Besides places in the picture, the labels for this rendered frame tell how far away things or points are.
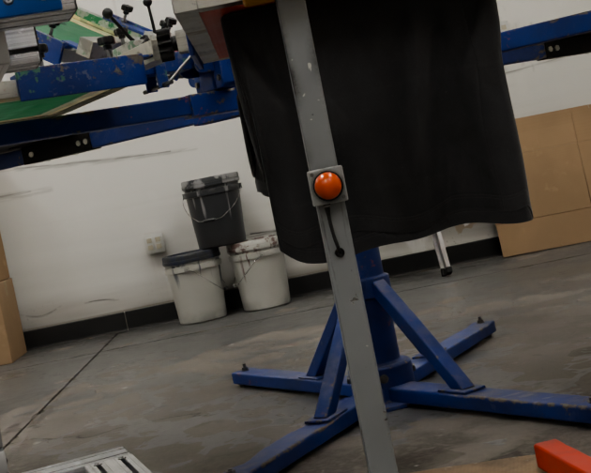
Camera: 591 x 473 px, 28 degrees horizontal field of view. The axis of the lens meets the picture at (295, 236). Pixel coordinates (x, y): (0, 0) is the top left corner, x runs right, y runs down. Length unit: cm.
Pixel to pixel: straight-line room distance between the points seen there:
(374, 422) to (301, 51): 53
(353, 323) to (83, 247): 506
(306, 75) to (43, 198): 510
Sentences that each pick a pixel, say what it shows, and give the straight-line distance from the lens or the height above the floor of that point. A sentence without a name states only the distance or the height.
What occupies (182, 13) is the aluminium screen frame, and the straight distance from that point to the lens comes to 186.
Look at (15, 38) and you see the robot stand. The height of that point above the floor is 99.
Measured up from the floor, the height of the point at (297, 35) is 86.
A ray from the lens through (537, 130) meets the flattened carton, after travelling 669.
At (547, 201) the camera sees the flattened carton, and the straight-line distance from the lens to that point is 661.
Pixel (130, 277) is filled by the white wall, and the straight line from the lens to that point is 663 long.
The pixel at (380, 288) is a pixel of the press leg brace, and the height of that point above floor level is 32.
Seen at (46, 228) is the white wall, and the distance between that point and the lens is 668.
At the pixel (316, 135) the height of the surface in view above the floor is 72.
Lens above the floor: 68
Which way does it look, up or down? 3 degrees down
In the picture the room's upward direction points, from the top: 11 degrees counter-clockwise
